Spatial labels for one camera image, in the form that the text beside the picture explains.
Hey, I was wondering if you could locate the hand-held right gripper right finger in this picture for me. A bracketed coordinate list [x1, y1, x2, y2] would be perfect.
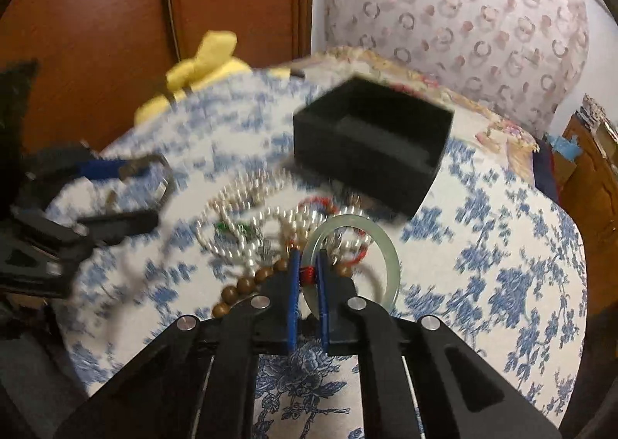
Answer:
[316, 250, 563, 439]

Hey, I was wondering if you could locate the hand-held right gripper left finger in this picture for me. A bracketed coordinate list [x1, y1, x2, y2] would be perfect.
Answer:
[53, 248, 302, 439]

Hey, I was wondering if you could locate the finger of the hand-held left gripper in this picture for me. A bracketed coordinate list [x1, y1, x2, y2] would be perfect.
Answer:
[29, 144, 175, 208]
[72, 208, 160, 247]

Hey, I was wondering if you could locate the brown wooden bead bracelet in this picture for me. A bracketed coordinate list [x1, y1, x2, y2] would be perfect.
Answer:
[212, 258, 354, 319]

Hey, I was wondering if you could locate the red cord bracelet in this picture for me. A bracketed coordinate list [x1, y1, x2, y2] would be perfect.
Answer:
[297, 195, 374, 286]

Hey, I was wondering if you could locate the pale green jade bangle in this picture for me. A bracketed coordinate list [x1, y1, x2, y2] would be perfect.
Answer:
[302, 216, 401, 319]

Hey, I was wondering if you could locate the white pearl necklace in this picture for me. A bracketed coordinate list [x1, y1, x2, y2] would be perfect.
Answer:
[195, 169, 339, 276]

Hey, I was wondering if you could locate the silver hairpin with green beads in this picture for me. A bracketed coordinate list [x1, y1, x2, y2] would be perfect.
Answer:
[215, 222, 273, 271]

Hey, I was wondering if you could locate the black jewelry box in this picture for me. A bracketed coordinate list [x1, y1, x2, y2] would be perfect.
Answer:
[293, 75, 455, 219]

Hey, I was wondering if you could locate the reddish wooden wardrobe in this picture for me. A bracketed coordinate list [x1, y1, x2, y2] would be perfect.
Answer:
[0, 0, 314, 155]

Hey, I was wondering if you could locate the yellow plush toy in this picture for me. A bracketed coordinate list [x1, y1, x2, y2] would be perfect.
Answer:
[134, 30, 252, 126]

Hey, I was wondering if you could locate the blue floral cloth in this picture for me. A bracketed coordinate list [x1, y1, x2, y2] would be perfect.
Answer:
[51, 67, 587, 439]

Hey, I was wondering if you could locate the dark blue bedding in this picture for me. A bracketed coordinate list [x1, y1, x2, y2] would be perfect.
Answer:
[530, 137, 561, 204]

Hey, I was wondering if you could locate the cardboard box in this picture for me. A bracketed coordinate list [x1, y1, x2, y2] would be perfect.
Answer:
[550, 152, 577, 191]

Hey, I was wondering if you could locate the light blue bag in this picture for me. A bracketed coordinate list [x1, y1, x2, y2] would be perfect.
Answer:
[549, 134, 581, 156]

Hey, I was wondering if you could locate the wooden cabinet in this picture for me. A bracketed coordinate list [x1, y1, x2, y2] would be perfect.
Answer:
[545, 111, 618, 251]

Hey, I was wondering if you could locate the pile of papers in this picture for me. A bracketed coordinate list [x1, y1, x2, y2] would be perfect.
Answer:
[582, 94, 618, 141]

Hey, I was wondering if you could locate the ring patterned fabric cover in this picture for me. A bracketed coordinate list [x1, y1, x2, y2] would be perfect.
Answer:
[324, 0, 591, 136]

